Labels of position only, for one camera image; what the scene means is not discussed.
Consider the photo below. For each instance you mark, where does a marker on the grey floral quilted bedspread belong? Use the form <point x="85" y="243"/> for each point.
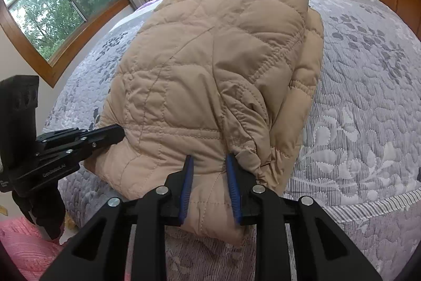
<point x="361" y="86"/>

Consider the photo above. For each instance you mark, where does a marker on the wooden framed window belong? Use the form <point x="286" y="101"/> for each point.
<point x="49" y="4"/>

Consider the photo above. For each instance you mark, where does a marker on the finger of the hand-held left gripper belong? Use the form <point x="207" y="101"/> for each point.
<point x="105" y="136"/>
<point x="59" y="135"/>

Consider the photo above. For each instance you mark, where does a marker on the person's left hand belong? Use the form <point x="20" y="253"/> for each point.
<point x="42" y="212"/>

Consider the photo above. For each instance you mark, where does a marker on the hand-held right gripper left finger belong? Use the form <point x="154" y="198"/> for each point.
<point x="186" y="188"/>

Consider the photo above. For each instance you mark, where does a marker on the purple floral blanket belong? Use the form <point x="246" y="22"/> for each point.
<point x="146" y="4"/>

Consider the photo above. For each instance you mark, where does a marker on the pink textured cloth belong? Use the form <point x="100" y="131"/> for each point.
<point x="26" y="251"/>

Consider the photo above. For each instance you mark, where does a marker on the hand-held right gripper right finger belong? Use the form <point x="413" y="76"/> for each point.
<point x="234" y="192"/>

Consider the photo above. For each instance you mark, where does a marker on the beige quilted jacket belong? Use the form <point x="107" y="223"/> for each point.
<point x="197" y="70"/>

